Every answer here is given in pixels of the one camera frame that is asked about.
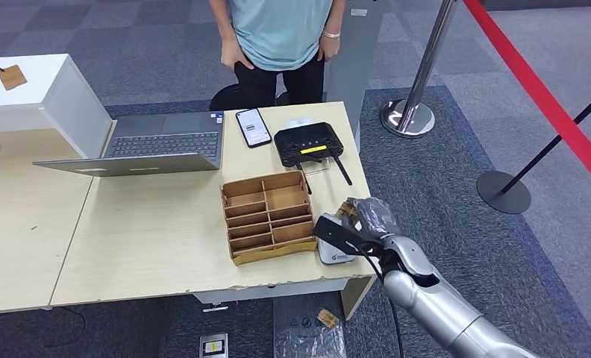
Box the chrome stanchion post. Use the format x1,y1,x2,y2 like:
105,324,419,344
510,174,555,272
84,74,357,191
380,0,462,139

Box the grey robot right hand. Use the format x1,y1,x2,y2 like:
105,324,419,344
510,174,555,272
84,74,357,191
341,196,401,243

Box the clear acrylic stand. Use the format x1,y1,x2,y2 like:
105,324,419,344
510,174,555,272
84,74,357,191
302,157,332,175

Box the white cabinet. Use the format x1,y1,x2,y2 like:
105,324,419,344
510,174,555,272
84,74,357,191
0,53,113,160

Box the metal floor socket box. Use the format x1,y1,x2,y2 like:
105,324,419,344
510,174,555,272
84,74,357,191
198,332,230,358

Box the person's right hand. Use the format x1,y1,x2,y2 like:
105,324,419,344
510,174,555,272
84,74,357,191
220,39,255,72

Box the person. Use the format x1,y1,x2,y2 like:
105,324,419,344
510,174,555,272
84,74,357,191
208,0,347,110

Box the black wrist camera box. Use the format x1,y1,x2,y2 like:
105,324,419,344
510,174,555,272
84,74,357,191
313,215,383,258

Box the black round stool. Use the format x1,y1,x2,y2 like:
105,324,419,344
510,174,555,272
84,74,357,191
208,84,292,112

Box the red barrier belt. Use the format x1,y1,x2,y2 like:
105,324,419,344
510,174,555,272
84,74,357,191
462,0,591,198

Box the brown square tag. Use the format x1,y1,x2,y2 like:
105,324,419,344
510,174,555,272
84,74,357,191
0,64,28,92

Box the wooden card organizer box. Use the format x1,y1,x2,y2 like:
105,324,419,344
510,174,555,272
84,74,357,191
220,170,319,267

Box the black smartphone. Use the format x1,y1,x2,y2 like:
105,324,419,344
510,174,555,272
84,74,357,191
235,107,273,149

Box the clear floor plastic sheet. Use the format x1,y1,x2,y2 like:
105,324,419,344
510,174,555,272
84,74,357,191
273,291,348,358

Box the black remote controller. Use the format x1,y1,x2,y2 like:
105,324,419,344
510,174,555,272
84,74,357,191
273,122,354,187

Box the black pole floor stand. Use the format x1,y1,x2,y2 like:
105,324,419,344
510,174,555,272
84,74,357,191
475,81,591,216

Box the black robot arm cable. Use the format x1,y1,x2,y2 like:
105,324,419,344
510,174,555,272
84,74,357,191
358,243,406,358

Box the person's left hand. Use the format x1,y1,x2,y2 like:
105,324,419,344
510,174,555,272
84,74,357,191
317,33,341,63

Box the brown card on floor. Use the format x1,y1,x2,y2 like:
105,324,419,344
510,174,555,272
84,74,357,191
316,308,341,330

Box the white card reader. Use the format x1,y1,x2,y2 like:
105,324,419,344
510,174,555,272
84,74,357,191
316,212,357,266

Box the grey laptop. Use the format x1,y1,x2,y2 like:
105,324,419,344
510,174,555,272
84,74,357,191
32,110,225,178

